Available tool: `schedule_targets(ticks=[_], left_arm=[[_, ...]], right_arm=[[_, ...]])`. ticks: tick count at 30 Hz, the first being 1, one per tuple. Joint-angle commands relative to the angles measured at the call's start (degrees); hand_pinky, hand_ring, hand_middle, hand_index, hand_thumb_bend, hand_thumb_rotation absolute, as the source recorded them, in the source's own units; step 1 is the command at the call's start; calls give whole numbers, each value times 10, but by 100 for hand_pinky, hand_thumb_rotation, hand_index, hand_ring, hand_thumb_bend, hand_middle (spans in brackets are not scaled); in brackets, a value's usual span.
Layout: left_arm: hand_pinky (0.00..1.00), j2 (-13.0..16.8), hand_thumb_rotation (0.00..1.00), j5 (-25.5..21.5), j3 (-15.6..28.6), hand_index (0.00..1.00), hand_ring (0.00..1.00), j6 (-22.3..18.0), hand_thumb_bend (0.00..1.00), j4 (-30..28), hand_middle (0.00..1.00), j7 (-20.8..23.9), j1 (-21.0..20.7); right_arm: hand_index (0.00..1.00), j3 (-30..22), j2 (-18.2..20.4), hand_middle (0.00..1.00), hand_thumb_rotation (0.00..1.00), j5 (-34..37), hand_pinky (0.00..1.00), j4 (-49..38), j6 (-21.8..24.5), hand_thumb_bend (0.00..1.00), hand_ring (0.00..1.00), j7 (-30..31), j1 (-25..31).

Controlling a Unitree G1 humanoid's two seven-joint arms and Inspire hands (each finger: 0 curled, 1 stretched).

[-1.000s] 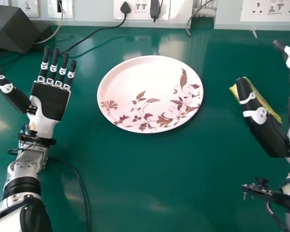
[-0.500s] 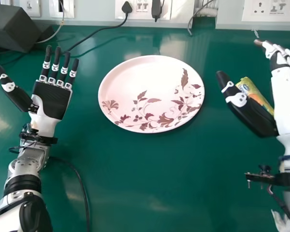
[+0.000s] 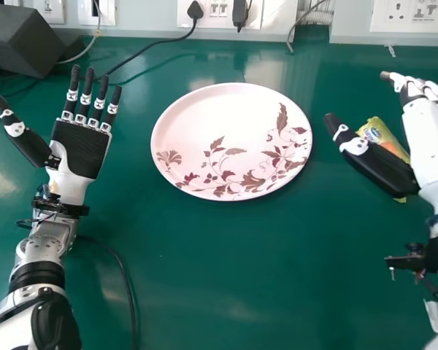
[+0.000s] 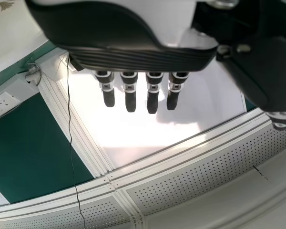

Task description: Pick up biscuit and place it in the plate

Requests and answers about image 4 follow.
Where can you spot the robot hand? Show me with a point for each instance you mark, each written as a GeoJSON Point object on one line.
{"type": "Point", "coordinates": [124, 31]}

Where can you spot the black power adapter plug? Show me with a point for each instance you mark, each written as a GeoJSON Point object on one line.
{"type": "Point", "coordinates": [75, 64]}

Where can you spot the white ribbed frame rail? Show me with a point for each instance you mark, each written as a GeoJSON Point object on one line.
{"type": "Point", "coordinates": [85, 143]}

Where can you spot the white socket strip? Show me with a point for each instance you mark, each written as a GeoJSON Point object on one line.
{"type": "Point", "coordinates": [12, 90]}

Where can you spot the plate with brown leaf pattern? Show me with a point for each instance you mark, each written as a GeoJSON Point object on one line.
{"type": "Point", "coordinates": [4, 35]}

